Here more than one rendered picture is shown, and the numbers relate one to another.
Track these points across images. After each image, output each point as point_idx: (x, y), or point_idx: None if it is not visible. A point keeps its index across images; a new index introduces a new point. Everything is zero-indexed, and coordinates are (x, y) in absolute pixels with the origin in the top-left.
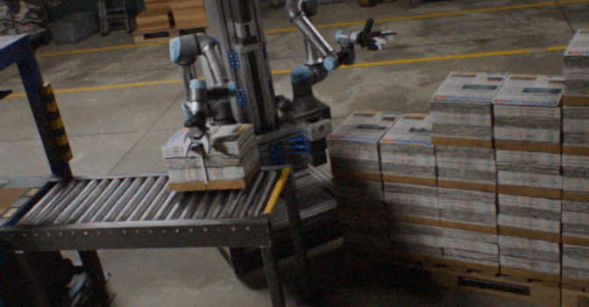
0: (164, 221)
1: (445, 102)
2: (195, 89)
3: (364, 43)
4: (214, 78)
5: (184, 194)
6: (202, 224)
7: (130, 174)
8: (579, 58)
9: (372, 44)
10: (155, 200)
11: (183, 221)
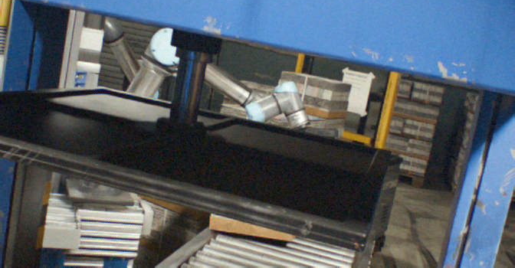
0: (356, 265)
1: (285, 121)
2: (298, 93)
3: None
4: (242, 88)
5: (283, 245)
6: (370, 251)
7: (174, 260)
8: (338, 85)
9: (168, 76)
10: (290, 260)
11: (360, 256)
